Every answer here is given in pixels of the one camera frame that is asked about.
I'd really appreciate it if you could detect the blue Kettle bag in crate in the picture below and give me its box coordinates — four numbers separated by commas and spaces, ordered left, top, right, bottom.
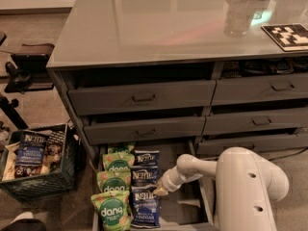
15, 131, 48, 166

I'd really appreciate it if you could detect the black cable on floor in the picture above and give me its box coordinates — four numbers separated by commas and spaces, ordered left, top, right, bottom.
268, 147, 308, 163

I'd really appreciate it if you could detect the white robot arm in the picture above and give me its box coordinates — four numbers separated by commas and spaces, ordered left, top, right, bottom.
154, 147, 290, 231

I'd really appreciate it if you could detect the bottom right drawer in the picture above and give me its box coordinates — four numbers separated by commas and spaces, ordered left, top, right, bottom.
196, 134, 308, 156

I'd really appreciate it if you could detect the open bottom left drawer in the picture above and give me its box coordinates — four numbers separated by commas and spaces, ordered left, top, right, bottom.
91, 140, 216, 231

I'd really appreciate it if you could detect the middle left drawer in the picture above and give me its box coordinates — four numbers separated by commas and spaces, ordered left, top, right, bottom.
84, 116, 205, 145

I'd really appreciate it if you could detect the black white marker tag board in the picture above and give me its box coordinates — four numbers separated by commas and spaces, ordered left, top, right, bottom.
261, 23, 308, 52

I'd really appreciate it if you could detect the middle right drawer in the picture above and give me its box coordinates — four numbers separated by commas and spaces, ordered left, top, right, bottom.
203, 108, 308, 135

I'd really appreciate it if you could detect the dark plastic crate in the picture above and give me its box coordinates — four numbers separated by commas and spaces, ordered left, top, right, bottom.
0, 124, 78, 202

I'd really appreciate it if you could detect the back green Dang chip bag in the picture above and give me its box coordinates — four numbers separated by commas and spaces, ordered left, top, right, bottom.
108, 144, 135, 154

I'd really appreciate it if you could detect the green dang chip bag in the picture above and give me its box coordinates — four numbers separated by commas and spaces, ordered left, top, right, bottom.
90, 191, 131, 231
96, 170, 131, 193
102, 152, 135, 171
108, 144, 135, 154

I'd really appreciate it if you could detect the top left drawer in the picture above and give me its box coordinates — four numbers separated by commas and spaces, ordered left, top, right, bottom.
67, 80, 216, 116

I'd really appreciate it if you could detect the top right drawer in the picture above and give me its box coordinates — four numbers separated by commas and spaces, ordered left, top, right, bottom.
212, 73, 308, 106

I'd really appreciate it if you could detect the white shoe tip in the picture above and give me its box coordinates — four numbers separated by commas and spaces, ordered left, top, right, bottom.
15, 212, 34, 219

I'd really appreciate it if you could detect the blue kettle chip bag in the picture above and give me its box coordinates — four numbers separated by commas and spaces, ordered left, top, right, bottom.
132, 185, 160, 228
131, 166, 160, 187
135, 150, 160, 167

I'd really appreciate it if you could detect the front green Dang chip bag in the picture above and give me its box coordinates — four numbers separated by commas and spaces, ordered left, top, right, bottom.
90, 191, 131, 231

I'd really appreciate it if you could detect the grey drawer cabinet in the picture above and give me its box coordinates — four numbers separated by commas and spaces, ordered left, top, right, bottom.
47, 0, 308, 159

